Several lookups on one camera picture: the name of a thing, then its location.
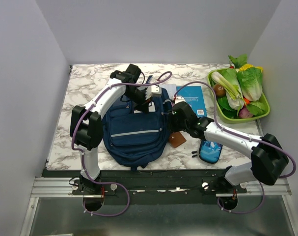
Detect black mounting rail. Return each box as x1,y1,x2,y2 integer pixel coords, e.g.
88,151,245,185
42,169,246,206

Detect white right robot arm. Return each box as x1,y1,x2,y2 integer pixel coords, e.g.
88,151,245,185
169,102,289,193

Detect white book with pink roses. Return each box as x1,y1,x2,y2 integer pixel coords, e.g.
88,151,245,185
160,84,177,100

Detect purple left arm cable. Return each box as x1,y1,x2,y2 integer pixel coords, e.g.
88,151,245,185
71,71,173,218

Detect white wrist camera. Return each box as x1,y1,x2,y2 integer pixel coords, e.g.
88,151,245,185
174,96,185,104
145,85,162,100

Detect brown round fruit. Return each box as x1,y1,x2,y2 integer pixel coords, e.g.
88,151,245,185
213,84,226,98

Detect white green bok choy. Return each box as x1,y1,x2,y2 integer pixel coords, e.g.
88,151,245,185
211,68,244,112

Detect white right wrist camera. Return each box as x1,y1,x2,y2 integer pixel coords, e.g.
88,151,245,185
174,96,185,104

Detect blue pencil case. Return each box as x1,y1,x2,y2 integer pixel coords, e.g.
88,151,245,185
198,140,223,164

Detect green plastic vegetable tray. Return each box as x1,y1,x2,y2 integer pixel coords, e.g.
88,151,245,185
208,67,271,123

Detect aluminium frame rail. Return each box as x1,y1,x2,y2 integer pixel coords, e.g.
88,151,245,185
19,176,83,236

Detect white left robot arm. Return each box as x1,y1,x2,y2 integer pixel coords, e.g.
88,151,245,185
70,64,149,194

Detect green lettuce head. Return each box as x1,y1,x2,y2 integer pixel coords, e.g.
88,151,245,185
237,67,263,101

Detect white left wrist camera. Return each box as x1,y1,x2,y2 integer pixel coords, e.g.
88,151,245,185
145,85,162,100

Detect navy blue student backpack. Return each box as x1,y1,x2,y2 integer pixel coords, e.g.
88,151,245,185
102,88,172,171

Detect teal blue hardcover book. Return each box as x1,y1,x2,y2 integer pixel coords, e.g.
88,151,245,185
176,86,207,117

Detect purple onion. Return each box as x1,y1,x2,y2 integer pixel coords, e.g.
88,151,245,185
238,107,253,119

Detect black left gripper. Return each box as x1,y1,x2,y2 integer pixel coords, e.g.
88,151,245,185
124,87,153,114

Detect brown leather wallet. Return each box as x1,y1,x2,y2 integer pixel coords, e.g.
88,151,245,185
168,132,186,148

